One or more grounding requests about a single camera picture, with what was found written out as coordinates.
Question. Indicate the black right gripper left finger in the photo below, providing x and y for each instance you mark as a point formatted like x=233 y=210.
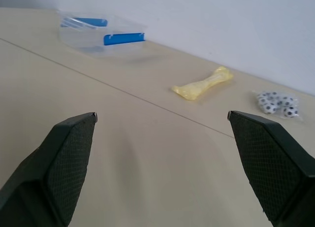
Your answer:
x=49 y=172

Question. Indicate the yellow bone-shaped toy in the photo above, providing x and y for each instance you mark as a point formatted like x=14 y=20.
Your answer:
x=203 y=85

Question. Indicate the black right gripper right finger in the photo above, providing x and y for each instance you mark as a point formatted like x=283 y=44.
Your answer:
x=270 y=168

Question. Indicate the bag of small soccer balls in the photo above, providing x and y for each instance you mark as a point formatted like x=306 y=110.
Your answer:
x=278 y=104

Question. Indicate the clear plastic box blue clips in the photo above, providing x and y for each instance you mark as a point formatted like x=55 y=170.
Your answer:
x=102 y=35

